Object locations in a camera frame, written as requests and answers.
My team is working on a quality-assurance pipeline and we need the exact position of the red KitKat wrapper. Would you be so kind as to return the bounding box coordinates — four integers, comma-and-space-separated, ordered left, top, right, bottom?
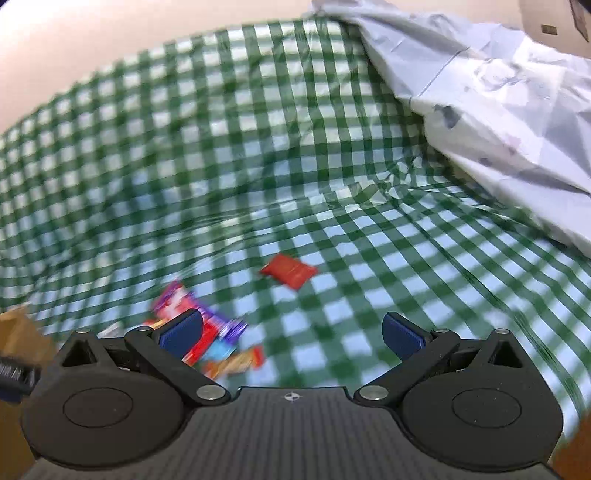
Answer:
142, 317, 223, 368

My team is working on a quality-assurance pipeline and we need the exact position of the purple Alpenliebe candy pack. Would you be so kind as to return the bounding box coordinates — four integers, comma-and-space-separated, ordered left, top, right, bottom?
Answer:
151, 280, 250, 345

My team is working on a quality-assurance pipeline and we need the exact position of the brown cardboard box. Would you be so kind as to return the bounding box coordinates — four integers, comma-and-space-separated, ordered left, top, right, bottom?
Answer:
0, 306, 56, 479

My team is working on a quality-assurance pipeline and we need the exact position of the white plastic sheet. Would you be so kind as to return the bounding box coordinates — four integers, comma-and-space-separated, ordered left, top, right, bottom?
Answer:
311, 1, 590, 253

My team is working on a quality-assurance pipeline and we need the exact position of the green checkered sofa cover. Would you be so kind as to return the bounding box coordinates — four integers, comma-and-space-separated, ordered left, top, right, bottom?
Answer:
1, 18, 590, 435

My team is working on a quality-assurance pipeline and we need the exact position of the small orange candy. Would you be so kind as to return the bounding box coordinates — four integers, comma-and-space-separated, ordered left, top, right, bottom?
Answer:
204, 345, 266, 380

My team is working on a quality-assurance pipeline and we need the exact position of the small red candy packet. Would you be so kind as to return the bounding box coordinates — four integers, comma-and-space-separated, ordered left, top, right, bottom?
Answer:
259, 253, 318, 291

